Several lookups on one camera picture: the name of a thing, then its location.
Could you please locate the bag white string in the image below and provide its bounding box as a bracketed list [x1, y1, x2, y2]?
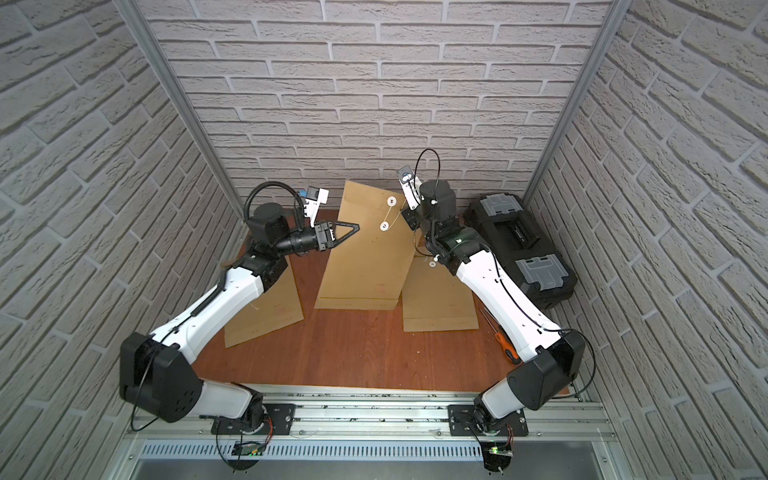
[380, 196, 404, 233]

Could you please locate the brown kraft file bag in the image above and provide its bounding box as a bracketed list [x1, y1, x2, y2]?
[401, 256, 478, 333]

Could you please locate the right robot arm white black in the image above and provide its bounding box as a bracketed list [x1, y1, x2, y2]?
[400, 173, 587, 432]

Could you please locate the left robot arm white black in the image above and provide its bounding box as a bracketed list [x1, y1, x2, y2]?
[118, 181, 360, 434]

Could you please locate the black plastic toolbox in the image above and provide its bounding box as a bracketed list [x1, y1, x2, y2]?
[463, 193, 578, 310]

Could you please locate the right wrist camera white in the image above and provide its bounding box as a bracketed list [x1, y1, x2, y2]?
[397, 166, 422, 210]

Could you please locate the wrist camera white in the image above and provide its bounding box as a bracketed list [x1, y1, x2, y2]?
[299, 186, 329, 227]
[397, 166, 422, 210]

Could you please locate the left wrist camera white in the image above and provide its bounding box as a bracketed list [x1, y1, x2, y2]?
[299, 186, 329, 227]

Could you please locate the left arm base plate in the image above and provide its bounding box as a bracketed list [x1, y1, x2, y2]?
[211, 402, 296, 436]

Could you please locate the aluminium rail frame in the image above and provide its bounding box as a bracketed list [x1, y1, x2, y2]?
[105, 385, 631, 479]

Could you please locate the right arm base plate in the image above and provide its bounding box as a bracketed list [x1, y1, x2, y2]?
[447, 404, 529, 438]

